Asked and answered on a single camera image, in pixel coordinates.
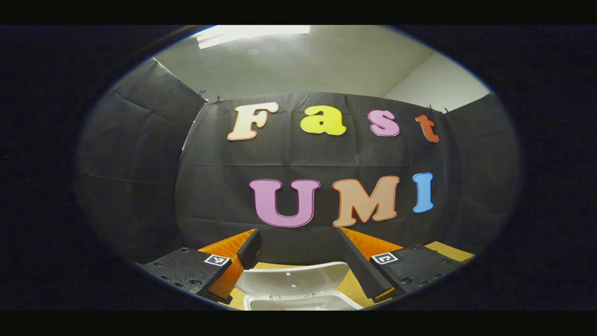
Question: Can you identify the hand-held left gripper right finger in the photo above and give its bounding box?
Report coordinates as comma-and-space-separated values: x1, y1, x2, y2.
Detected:
334, 227, 465, 304

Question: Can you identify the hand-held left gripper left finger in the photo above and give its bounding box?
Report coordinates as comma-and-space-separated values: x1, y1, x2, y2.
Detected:
141, 228, 263, 305

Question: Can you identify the black backdrop cloth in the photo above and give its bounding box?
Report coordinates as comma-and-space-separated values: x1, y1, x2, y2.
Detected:
75, 57, 521, 266

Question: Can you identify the ceiling light panel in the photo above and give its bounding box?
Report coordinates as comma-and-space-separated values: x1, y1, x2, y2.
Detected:
196, 26, 311, 49

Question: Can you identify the wooden desktop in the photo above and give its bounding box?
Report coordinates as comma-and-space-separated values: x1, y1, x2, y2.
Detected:
229, 241, 475, 311

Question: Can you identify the white desktop garbage bin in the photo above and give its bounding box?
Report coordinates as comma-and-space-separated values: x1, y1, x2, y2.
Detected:
235, 261, 364, 311

